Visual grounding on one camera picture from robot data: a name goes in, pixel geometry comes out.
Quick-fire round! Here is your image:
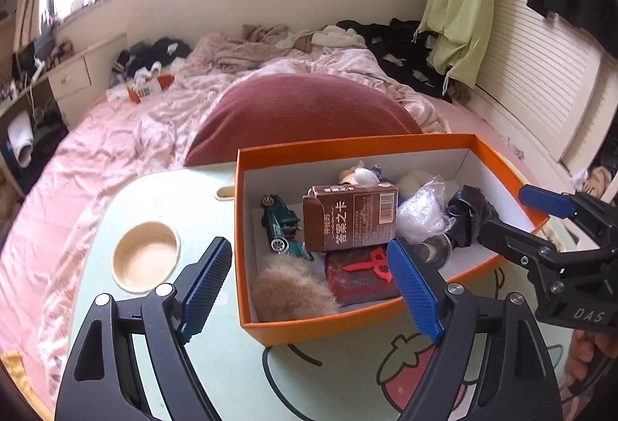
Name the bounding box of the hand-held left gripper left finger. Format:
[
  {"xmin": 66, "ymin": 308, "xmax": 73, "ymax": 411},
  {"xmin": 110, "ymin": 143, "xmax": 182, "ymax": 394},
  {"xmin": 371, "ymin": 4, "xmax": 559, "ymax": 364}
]
[{"xmin": 54, "ymin": 236, "xmax": 233, "ymax": 421}]

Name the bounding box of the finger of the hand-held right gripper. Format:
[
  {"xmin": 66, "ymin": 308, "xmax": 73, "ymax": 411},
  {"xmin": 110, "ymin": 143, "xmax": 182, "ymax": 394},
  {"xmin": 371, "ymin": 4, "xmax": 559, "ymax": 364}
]
[
  {"xmin": 478, "ymin": 217, "xmax": 562, "ymax": 268},
  {"xmin": 519, "ymin": 183, "xmax": 618, "ymax": 249}
]

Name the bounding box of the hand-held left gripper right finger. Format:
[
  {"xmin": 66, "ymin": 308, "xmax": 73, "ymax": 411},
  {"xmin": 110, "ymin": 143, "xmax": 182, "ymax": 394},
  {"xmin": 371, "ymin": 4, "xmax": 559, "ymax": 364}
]
[{"xmin": 386, "ymin": 239, "xmax": 565, "ymax": 421}]

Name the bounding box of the dark tape roll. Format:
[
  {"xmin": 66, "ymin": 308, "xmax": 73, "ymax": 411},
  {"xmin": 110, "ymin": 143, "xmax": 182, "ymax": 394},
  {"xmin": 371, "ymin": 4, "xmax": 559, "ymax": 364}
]
[{"xmin": 415, "ymin": 235, "xmax": 453, "ymax": 268}]

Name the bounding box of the black plastic bag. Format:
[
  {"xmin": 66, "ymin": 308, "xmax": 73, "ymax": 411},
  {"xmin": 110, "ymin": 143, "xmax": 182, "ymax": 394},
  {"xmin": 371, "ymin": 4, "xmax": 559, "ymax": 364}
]
[{"xmin": 444, "ymin": 184, "xmax": 505, "ymax": 250}]

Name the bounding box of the black box with red pattern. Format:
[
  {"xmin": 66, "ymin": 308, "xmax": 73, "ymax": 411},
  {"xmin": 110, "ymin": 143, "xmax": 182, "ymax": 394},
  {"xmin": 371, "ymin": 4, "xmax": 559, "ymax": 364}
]
[{"xmin": 324, "ymin": 243, "xmax": 401, "ymax": 306}]

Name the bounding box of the clear plastic bag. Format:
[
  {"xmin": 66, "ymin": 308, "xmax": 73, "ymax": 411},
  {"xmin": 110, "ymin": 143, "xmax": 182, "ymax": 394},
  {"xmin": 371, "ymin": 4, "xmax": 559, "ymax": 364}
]
[{"xmin": 396, "ymin": 175, "xmax": 457, "ymax": 245}]

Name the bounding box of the brown fur pompom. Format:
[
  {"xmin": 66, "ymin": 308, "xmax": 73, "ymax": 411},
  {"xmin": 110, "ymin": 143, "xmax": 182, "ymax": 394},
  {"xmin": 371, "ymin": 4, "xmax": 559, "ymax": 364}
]
[{"xmin": 253, "ymin": 252, "xmax": 340, "ymax": 323}]

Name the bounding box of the brown drink carton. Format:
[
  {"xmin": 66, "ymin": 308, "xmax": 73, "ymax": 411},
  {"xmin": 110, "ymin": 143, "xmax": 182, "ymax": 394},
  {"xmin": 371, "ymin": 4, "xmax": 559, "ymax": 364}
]
[{"xmin": 302, "ymin": 183, "xmax": 399, "ymax": 254}]

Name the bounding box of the dark green toy car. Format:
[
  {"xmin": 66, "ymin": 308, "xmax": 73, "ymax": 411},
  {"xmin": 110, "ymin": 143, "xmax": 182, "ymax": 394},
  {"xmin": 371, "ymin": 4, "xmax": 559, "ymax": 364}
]
[{"xmin": 261, "ymin": 194, "xmax": 314, "ymax": 262}]

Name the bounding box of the orange cardboard box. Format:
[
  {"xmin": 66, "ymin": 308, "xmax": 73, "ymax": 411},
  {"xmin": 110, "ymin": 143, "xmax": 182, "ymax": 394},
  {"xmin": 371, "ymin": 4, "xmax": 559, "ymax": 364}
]
[{"xmin": 235, "ymin": 132, "xmax": 551, "ymax": 347}]

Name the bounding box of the white fur pompom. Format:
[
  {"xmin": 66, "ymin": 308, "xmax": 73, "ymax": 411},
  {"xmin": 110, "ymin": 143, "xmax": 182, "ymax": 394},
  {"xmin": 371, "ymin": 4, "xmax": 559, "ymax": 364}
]
[{"xmin": 397, "ymin": 170, "xmax": 435, "ymax": 197}]

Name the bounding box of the green cartoon desktop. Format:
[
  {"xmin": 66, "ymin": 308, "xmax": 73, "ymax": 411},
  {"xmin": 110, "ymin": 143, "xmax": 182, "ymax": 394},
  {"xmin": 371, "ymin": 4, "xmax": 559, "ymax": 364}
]
[{"xmin": 46, "ymin": 163, "xmax": 594, "ymax": 421}]

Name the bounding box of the person's right hand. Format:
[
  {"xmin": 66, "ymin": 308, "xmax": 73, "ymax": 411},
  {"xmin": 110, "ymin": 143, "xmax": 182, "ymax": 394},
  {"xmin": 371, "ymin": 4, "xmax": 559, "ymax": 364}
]
[{"xmin": 565, "ymin": 331, "xmax": 618, "ymax": 399}]

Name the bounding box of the pink floral quilt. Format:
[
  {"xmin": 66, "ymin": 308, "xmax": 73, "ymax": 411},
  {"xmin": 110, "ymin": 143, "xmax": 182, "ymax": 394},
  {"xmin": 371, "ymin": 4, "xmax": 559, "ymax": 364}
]
[{"xmin": 0, "ymin": 47, "xmax": 452, "ymax": 407}]

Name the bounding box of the orange and white carton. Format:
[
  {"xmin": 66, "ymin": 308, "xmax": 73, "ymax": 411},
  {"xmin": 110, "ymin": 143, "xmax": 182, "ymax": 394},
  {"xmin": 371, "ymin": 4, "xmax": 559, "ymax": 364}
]
[{"xmin": 126, "ymin": 74, "xmax": 173, "ymax": 104}]

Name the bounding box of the black clothes heap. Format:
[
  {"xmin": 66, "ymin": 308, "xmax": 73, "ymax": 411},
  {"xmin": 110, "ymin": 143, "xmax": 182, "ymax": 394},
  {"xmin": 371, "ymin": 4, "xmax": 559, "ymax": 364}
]
[{"xmin": 335, "ymin": 18, "xmax": 455, "ymax": 103}]

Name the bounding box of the white rolled garment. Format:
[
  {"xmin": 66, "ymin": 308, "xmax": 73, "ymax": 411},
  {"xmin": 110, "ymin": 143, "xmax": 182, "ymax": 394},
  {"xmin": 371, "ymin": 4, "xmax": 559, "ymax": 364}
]
[{"xmin": 7, "ymin": 112, "xmax": 36, "ymax": 168}]

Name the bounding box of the dark clothes pile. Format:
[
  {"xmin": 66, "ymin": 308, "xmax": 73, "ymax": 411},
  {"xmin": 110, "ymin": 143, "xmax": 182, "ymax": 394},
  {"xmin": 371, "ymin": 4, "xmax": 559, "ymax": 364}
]
[{"xmin": 112, "ymin": 37, "xmax": 191, "ymax": 79}]

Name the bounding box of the beige fluffy blanket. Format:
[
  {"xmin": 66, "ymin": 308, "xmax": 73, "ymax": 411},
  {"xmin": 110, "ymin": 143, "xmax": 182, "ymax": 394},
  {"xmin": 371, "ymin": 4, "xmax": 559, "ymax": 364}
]
[{"xmin": 190, "ymin": 22, "xmax": 314, "ymax": 74}]

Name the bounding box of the white desk with drawers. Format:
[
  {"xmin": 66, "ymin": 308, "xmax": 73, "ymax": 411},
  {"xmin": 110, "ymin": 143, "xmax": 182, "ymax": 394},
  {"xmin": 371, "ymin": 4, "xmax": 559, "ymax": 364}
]
[{"xmin": 0, "ymin": 33, "xmax": 127, "ymax": 127}]

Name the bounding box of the white crumpled garment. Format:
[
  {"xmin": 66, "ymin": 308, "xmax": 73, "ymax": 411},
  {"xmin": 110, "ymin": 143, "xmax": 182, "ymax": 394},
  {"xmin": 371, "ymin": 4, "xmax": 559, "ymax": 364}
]
[{"xmin": 311, "ymin": 25, "xmax": 368, "ymax": 49}]

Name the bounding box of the white slatted wall panel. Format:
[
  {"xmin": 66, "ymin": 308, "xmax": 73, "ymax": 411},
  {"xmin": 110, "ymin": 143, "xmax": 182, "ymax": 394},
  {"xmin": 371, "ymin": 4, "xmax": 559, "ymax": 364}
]
[{"xmin": 475, "ymin": 0, "xmax": 618, "ymax": 161}]

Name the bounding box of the maroon corduroy pillow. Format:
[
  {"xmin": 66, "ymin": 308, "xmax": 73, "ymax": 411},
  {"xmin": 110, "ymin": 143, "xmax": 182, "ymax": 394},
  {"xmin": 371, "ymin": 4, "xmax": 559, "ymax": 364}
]
[{"xmin": 183, "ymin": 72, "xmax": 424, "ymax": 168}]

